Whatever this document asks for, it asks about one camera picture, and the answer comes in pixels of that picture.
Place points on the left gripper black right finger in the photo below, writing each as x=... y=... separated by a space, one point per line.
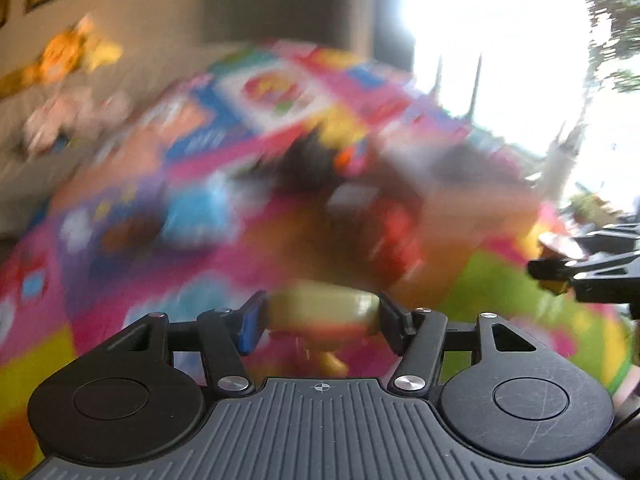
x=418 y=338

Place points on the yellow plush toy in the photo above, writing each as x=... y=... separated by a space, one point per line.
x=78 y=47

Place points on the yellow-green tape roll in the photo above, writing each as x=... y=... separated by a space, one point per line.
x=308 y=307

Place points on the colourful cartoon play mat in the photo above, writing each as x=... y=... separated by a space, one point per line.
x=280 y=163

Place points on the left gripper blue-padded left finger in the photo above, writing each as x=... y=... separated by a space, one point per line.
x=225 y=337

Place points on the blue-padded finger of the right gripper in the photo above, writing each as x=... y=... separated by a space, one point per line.
x=553 y=275

